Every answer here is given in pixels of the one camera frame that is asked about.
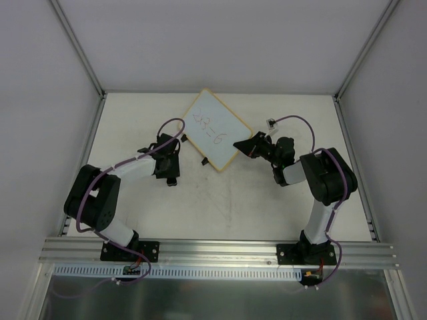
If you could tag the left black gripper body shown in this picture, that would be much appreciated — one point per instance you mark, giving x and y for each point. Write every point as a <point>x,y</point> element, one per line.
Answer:
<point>170,170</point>

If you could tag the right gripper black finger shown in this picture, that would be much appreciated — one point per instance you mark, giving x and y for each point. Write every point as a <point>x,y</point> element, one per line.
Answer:
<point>248,147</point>
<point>258,137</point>

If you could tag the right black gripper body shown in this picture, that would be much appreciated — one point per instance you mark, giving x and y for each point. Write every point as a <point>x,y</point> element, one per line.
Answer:
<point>258,147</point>

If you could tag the black bone shaped eraser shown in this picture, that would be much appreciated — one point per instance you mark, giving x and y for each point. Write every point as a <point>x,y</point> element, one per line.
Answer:
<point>171,182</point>

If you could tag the yellow framed whiteboard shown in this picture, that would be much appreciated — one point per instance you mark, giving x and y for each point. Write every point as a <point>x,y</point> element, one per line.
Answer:
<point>213,128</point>

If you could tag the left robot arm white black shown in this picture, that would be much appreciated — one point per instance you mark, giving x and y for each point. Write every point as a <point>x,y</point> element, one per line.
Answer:
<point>93,197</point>

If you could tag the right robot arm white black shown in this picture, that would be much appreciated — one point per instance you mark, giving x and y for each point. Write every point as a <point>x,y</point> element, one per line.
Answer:
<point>330,181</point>

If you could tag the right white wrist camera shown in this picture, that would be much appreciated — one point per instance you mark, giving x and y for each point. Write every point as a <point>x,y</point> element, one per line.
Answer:
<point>272,127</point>

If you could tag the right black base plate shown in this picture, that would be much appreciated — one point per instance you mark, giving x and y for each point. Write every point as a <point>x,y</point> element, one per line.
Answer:
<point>292,254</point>

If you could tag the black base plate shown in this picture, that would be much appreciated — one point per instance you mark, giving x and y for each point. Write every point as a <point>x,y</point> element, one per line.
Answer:
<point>292,254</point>
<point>113,253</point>

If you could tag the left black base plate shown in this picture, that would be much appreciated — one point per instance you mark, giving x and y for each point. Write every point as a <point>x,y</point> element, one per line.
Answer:
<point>113,253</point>

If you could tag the white slotted cable duct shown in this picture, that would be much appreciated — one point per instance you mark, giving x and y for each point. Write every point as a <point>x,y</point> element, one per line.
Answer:
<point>179,272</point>

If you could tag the aluminium mounting rail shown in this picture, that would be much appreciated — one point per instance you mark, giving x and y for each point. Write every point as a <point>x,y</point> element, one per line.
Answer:
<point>211,253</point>

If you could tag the left aluminium frame post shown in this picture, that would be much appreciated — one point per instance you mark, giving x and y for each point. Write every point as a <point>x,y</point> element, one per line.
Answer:
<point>76,45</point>

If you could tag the aluminium frame post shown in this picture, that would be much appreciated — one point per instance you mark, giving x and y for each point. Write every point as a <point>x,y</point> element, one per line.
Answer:
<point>373,36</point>
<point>76,45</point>

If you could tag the right aluminium frame post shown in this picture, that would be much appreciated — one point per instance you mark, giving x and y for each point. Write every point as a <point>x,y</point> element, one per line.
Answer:
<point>373,36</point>

